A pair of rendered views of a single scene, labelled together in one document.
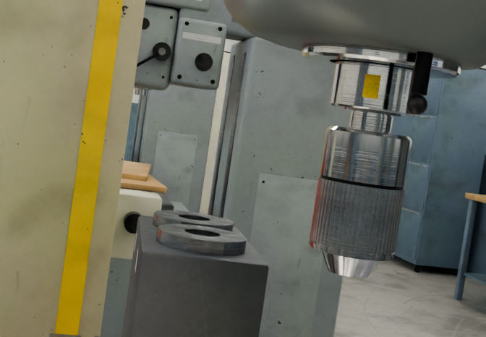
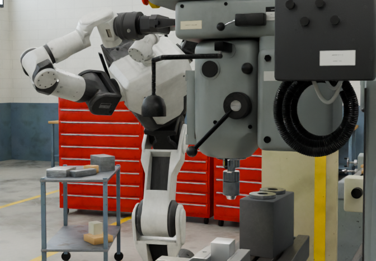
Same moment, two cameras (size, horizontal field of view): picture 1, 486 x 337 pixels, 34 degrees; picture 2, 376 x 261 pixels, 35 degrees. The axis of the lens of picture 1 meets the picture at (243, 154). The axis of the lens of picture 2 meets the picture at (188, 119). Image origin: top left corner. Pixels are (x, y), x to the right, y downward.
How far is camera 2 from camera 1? 140 cm
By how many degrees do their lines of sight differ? 36
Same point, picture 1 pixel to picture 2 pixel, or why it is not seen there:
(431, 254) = not seen: outside the picture
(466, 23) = (228, 153)
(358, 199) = (225, 184)
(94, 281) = (329, 222)
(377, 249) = (230, 193)
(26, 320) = not seen: hidden behind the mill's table
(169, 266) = (247, 203)
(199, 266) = (254, 203)
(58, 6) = not seen: hidden behind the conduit
